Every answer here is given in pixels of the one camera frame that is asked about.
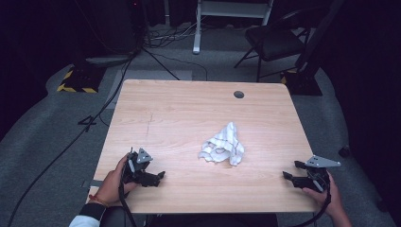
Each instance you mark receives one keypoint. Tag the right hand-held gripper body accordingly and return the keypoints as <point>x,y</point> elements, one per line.
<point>317,181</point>

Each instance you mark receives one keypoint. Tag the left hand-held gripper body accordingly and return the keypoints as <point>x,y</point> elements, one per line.
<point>134,171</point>

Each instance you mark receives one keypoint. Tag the white striped cloth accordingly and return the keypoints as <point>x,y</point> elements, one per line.
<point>223,146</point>

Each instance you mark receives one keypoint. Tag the person's right hand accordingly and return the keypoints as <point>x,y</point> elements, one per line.
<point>332,200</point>

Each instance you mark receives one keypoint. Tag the person's left hand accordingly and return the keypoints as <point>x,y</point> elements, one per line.
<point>112,187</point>

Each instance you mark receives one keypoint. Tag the grey tape strip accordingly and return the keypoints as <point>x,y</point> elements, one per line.
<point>96,183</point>

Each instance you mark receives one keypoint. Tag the black caster wheel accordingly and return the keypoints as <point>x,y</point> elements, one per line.
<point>344,151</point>

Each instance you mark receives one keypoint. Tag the black stand with base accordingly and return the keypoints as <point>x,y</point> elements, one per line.
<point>304,80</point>

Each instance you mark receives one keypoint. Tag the black yellow-striped stand base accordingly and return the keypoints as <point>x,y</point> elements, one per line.
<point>82,80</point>

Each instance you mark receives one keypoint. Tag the black folding chair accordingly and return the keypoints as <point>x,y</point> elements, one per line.
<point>274,42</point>

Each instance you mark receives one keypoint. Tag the dark equipment cabinet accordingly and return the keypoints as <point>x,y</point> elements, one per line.
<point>119,28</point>

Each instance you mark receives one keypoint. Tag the white metal desk frame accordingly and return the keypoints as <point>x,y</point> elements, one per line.
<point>230,9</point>

